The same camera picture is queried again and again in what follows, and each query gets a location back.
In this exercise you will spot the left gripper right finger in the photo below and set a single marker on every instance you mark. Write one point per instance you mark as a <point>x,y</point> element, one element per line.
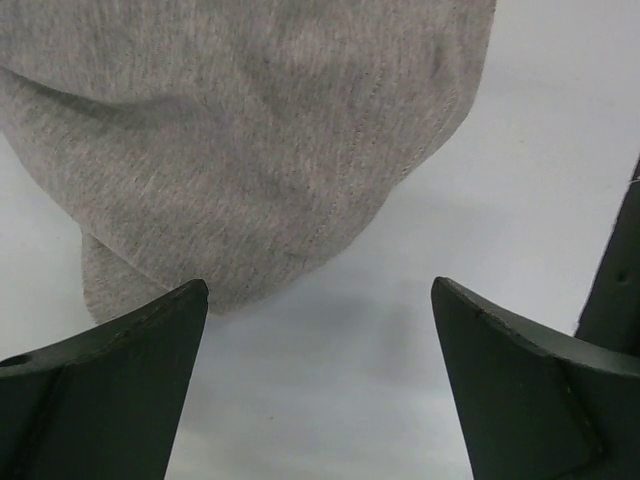
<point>534,403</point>

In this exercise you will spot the grey t shirt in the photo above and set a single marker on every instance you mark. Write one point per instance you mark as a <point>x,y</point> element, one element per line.
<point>244,143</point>

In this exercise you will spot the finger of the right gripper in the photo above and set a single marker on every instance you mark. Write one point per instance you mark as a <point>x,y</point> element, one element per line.
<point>610,317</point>

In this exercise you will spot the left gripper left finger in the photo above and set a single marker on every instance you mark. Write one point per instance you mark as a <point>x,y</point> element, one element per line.
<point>106,403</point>

